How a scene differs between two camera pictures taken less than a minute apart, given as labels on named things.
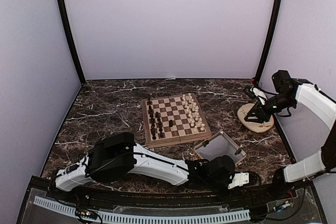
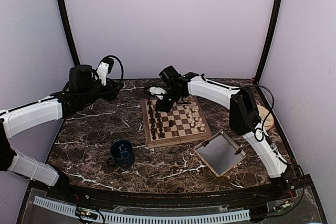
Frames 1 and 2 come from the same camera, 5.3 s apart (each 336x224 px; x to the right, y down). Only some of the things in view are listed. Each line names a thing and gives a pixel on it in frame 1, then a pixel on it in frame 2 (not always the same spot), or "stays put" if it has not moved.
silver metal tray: x=218 y=145 stays put
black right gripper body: x=260 y=108 → x=168 y=106
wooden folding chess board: x=174 y=119 stays put
